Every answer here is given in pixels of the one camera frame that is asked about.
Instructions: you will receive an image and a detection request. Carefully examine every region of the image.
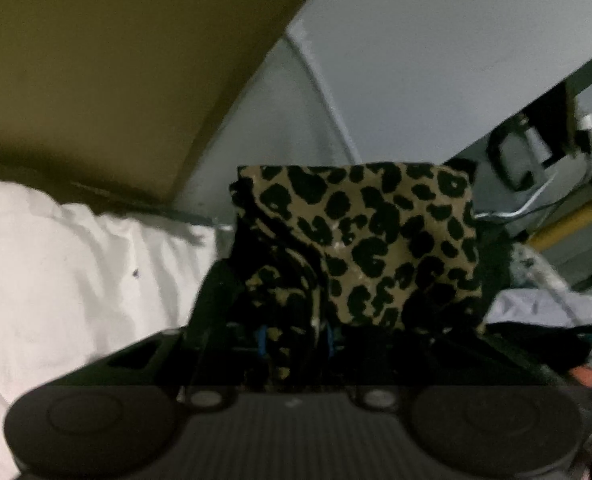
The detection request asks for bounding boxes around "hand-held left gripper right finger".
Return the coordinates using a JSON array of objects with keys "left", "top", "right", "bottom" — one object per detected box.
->
[{"left": 326, "top": 325, "right": 402, "bottom": 407}]

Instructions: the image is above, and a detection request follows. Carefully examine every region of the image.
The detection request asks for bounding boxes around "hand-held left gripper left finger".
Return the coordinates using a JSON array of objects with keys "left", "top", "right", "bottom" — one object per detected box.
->
[{"left": 96, "top": 327, "right": 269, "bottom": 406}]

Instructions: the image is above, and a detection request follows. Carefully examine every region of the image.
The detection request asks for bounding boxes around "leopard print garment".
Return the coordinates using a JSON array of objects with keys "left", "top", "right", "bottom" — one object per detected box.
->
[{"left": 228, "top": 162, "right": 482, "bottom": 396}]

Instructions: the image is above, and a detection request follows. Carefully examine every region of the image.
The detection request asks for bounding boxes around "pale cloth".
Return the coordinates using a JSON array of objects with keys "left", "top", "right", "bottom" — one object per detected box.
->
[{"left": 481, "top": 285, "right": 592, "bottom": 331}]

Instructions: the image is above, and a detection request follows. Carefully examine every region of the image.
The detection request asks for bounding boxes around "black folded garment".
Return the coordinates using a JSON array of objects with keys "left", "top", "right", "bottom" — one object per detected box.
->
[{"left": 191, "top": 225, "right": 592, "bottom": 386}]

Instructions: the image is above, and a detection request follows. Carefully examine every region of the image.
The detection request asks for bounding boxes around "white bear print bedsheet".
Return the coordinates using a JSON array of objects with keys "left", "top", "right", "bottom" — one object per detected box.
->
[{"left": 0, "top": 175, "right": 222, "bottom": 480}]

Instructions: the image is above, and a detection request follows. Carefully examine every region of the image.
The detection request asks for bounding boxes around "brown cardboard sheet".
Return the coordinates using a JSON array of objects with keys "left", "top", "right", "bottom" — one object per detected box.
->
[{"left": 0, "top": 0, "right": 322, "bottom": 206}]

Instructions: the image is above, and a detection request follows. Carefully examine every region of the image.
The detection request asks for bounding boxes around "white board panel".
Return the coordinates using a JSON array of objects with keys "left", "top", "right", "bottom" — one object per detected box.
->
[{"left": 176, "top": 0, "right": 592, "bottom": 241}]

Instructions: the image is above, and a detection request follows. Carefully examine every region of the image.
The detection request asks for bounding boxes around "white cable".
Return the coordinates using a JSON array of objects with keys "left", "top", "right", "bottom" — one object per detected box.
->
[{"left": 283, "top": 32, "right": 362, "bottom": 161}]

